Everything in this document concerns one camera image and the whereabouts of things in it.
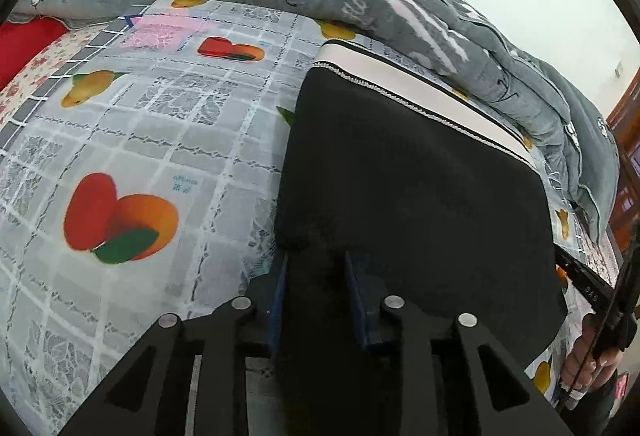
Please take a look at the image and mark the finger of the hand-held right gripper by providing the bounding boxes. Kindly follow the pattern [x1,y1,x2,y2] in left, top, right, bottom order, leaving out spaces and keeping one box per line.
[554,246,615,309]

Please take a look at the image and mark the wooden door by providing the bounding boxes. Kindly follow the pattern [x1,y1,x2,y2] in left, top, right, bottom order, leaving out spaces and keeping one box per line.
[606,66,640,247]

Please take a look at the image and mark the floral print sheet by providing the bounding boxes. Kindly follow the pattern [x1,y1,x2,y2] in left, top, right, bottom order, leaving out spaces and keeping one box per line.
[0,24,131,127]

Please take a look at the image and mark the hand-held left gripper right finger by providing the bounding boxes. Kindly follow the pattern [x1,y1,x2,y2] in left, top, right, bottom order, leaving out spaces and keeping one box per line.
[344,251,576,436]

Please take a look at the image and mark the fruit print bed sheet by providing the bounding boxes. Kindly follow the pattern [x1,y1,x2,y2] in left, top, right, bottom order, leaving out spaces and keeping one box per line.
[0,0,626,436]

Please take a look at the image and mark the red pillow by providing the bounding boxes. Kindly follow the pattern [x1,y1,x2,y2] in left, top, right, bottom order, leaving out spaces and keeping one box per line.
[0,16,71,90]

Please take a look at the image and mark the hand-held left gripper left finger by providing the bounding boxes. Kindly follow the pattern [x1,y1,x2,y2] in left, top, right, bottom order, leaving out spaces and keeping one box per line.
[60,251,291,436]

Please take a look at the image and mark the black pants with white stripe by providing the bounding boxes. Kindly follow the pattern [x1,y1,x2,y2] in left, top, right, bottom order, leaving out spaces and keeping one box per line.
[272,39,568,436]

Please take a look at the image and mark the person's right hand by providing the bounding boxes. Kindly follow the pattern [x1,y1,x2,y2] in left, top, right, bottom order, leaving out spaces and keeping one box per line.
[564,313,622,391]

